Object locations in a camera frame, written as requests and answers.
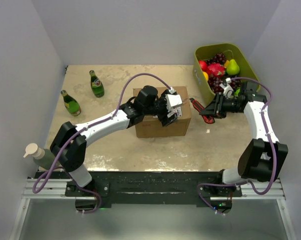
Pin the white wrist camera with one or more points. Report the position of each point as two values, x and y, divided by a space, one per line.
228 91
173 100

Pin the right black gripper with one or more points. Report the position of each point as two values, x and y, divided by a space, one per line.
215 108

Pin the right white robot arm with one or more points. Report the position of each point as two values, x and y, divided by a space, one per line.
264 156

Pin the near green glass bottle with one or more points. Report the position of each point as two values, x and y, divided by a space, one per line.
71 105

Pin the green round fruit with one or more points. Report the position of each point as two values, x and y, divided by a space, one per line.
237 91

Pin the far green glass bottle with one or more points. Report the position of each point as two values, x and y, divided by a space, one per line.
96 85

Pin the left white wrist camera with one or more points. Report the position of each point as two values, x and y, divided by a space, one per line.
173 100

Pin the lower dark grape bunch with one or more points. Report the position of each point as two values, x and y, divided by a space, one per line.
214 82

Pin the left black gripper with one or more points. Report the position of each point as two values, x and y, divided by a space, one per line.
164 119

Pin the white shipping label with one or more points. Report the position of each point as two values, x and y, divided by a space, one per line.
175 112

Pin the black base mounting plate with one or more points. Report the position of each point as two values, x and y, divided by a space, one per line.
107 188

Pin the pink dragon fruit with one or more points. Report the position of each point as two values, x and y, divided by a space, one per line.
216 69

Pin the red apple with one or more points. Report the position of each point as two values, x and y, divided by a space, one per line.
203 65

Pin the orange fruit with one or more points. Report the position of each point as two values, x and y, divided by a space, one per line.
206 76

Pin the green pear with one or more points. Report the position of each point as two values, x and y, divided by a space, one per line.
233 68

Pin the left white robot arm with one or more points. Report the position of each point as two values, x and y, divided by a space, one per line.
71 141

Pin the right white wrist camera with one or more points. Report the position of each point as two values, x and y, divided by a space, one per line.
228 91

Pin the beige pump dispenser bottle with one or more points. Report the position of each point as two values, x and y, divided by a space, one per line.
43 157

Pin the green glass bottle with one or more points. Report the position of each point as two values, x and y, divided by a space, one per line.
96 85
71 105

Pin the green plastic fruit bin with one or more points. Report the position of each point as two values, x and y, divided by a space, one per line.
231 52

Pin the dark grape bunch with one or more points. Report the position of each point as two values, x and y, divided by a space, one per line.
214 82
219 58

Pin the upper dark grape bunch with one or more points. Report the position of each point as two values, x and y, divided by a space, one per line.
219 58

